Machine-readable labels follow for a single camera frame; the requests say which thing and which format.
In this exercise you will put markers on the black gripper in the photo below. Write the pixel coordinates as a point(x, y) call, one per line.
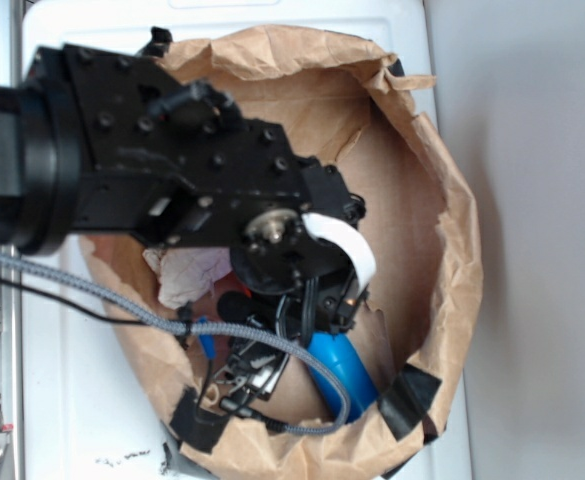
point(254, 371)

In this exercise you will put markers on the blue plastic bottle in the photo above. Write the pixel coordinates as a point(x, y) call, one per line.
point(338, 355)

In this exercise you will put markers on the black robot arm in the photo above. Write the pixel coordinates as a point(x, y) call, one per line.
point(98, 142)

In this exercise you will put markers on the orange toy carrot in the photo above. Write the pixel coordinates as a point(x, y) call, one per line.
point(245, 290)

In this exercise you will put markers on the crumpled white paper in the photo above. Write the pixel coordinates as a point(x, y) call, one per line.
point(186, 274)

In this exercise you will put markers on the brown paper bag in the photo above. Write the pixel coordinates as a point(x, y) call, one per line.
point(341, 98)

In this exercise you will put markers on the white plastic tray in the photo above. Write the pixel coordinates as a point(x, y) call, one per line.
point(85, 415)

